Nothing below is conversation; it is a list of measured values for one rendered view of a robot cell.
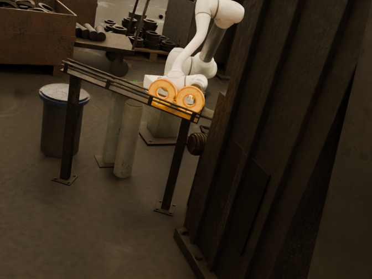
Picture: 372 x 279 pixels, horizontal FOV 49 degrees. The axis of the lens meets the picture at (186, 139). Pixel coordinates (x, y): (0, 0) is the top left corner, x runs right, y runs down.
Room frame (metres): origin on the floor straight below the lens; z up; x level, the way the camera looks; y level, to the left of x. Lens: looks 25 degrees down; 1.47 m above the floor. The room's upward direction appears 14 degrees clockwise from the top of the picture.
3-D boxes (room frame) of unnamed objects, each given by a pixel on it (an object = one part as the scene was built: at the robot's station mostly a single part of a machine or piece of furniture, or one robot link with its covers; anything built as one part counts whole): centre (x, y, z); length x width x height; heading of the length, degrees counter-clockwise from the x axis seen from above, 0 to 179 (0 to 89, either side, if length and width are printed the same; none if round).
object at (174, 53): (3.12, 0.20, 0.63); 0.18 x 0.16 x 0.22; 104
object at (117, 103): (2.47, 0.48, 0.31); 0.24 x 0.16 x 0.62; 120
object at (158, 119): (3.11, 0.21, 0.15); 0.40 x 0.40 x 0.31; 31
